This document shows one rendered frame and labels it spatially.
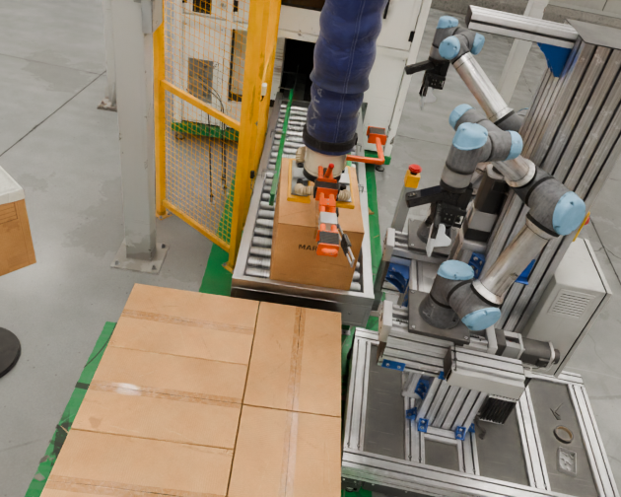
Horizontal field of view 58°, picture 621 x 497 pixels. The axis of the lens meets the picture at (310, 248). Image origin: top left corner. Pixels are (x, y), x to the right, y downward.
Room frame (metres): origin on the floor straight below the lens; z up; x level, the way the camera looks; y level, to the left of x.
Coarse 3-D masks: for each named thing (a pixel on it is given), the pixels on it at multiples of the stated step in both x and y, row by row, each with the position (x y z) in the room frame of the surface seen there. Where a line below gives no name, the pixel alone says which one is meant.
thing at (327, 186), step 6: (318, 180) 1.95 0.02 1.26; (324, 180) 1.95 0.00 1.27; (330, 180) 1.95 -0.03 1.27; (336, 180) 1.96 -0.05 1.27; (318, 186) 1.90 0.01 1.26; (324, 186) 1.91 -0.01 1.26; (330, 186) 1.92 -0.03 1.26; (336, 186) 1.93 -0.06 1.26; (318, 192) 1.87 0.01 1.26; (324, 192) 1.88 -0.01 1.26; (330, 192) 1.88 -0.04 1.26; (336, 192) 1.88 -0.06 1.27; (318, 198) 1.87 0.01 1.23; (336, 198) 1.89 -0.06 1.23
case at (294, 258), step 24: (288, 168) 2.55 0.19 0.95; (288, 216) 2.12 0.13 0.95; (312, 216) 2.15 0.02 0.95; (360, 216) 2.23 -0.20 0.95; (288, 240) 2.06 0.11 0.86; (312, 240) 2.08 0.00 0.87; (360, 240) 2.10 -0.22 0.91; (288, 264) 2.06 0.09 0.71; (312, 264) 2.08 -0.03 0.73; (336, 264) 2.09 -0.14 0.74; (336, 288) 2.10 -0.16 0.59
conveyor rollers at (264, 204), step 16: (304, 112) 4.14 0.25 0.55; (288, 128) 3.85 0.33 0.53; (288, 144) 3.59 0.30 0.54; (304, 144) 3.61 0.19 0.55; (272, 160) 3.31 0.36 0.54; (272, 176) 3.13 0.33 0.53; (272, 208) 2.77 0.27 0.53; (256, 224) 2.59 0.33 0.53; (272, 224) 2.60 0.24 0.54; (256, 240) 2.42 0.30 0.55; (256, 272) 2.15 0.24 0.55; (352, 288) 2.18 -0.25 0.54
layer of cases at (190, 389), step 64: (128, 320) 1.67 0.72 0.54; (192, 320) 1.75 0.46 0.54; (256, 320) 1.94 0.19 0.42; (320, 320) 1.90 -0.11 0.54; (128, 384) 1.35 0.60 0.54; (192, 384) 1.41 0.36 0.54; (256, 384) 1.47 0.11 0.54; (320, 384) 1.53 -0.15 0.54; (64, 448) 1.04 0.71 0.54; (128, 448) 1.09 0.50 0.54; (192, 448) 1.13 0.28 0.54; (256, 448) 1.18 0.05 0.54; (320, 448) 1.23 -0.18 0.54
